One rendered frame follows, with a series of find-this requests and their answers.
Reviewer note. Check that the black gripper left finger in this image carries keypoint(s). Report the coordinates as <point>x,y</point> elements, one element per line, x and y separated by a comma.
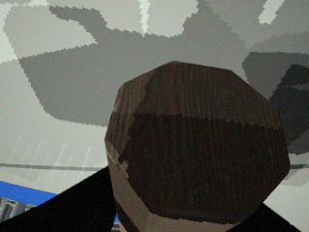
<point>88,206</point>

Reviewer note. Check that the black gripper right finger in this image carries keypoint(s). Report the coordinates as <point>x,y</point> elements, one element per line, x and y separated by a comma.
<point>264,220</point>

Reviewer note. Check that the blue tape strip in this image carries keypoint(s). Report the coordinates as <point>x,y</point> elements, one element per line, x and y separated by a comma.
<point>32,197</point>

